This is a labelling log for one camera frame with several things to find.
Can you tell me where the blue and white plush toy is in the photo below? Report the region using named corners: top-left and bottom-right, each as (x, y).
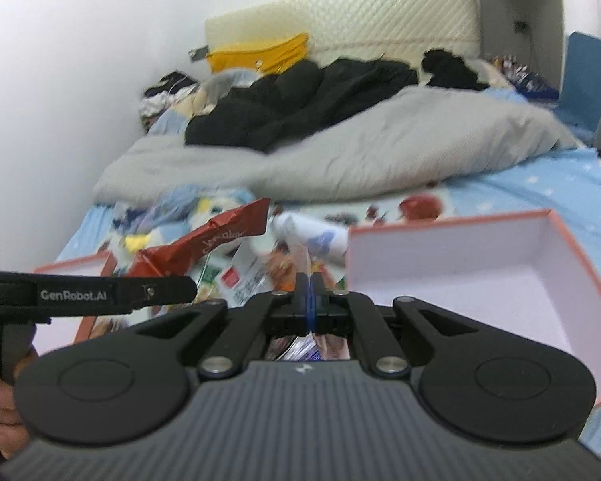
top-left (114, 185), bottom-right (262, 252)

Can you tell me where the white tube with blue mark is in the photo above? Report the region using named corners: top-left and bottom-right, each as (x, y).
top-left (273, 212), bottom-right (351, 267)

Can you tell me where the grey pillow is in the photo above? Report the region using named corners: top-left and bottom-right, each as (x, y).
top-left (93, 80), bottom-right (588, 207)

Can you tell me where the blue chair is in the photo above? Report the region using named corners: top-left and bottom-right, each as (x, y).
top-left (561, 31), bottom-right (601, 147)

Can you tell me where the yellow bag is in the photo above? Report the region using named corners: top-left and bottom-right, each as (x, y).
top-left (206, 33), bottom-right (311, 77)

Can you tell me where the blue printed bed sheet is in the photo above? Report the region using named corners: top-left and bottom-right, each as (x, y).
top-left (55, 87), bottom-right (601, 462)

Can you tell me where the black jacket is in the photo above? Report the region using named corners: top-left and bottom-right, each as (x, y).
top-left (184, 57), bottom-right (419, 154)

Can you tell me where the white labelled snack packet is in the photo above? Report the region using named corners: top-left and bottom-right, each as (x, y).
top-left (220, 245), bottom-right (272, 307)

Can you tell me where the red snack packet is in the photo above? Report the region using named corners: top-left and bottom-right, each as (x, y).
top-left (129, 198), bottom-right (272, 279)

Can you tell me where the pink box lid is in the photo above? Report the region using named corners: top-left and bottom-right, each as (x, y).
top-left (30, 251), bottom-right (132, 356)

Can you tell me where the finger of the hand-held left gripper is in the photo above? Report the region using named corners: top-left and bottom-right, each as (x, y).
top-left (130, 275), bottom-right (199, 313)

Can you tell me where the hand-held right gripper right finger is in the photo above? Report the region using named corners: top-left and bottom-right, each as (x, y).
top-left (310, 272), bottom-right (480, 378)

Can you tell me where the pile of clothes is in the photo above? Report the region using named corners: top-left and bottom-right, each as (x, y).
top-left (139, 73), bottom-right (202, 134)

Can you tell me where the cream quilted headboard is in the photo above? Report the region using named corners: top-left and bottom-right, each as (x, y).
top-left (204, 0), bottom-right (483, 69)

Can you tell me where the pile of colourful packets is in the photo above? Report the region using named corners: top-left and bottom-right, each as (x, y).
top-left (491, 54), bottom-right (558, 102)

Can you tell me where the pink cardboard box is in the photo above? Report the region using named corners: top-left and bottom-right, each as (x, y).
top-left (345, 209), bottom-right (601, 409)

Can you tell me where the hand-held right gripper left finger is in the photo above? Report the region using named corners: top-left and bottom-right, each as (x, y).
top-left (130, 273), bottom-right (310, 378)

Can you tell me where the black cloth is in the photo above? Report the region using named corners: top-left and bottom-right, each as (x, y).
top-left (421, 49), bottom-right (492, 92)

